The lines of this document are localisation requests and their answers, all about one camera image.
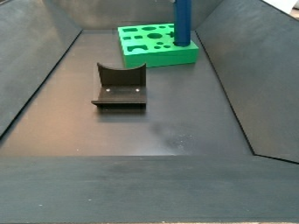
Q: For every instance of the blue hexagon peg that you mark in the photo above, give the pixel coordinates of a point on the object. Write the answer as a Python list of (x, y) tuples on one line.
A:
[(182, 22)]

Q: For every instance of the black curved object holder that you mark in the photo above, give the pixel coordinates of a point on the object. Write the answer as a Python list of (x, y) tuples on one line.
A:
[(122, 86)]

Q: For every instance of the green shape sorting board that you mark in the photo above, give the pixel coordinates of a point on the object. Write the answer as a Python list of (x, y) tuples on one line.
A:
[(147, 44)]

